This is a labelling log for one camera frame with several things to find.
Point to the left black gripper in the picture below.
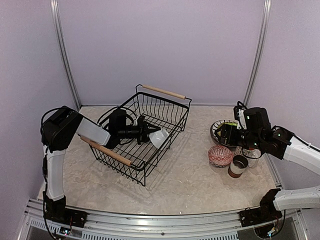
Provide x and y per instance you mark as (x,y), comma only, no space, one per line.
(143,131)

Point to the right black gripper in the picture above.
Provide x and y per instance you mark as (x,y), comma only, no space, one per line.
(231,140)

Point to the white blue-striped plate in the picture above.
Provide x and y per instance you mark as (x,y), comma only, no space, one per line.
(215,127)

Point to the white ceramic bowl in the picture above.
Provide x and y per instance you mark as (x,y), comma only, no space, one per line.
(157,138)

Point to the woven bamboo tray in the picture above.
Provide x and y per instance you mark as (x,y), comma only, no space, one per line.
(230,123)

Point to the blue white patterned bowl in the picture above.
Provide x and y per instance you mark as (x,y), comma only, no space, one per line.
(220,156)

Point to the brown white small cup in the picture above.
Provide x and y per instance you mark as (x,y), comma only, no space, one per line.
(237,166)

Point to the white calligraphy cup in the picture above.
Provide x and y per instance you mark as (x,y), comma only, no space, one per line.
(251,155)

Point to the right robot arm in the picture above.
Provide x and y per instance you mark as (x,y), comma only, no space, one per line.
(254,131)

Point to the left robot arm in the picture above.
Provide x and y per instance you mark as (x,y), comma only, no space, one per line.
(58,131)

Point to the black wire dish rack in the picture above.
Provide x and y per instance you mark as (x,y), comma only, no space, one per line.
(159,111)

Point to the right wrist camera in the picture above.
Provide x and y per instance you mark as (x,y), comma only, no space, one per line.
(239,116)

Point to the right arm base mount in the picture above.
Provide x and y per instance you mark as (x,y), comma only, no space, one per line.
(266,212)

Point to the aluminium front rail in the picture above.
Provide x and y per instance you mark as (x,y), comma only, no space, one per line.
(104,225)

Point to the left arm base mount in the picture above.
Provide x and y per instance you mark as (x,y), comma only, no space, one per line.
(57,211)

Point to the right aluminium corner post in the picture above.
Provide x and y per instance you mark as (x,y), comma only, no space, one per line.
(267,4)

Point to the aluminium corner post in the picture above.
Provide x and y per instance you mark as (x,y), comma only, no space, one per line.
(267,4)
(54,6)

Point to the left aluminium corner post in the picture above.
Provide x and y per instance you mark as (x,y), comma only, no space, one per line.
(54,6)

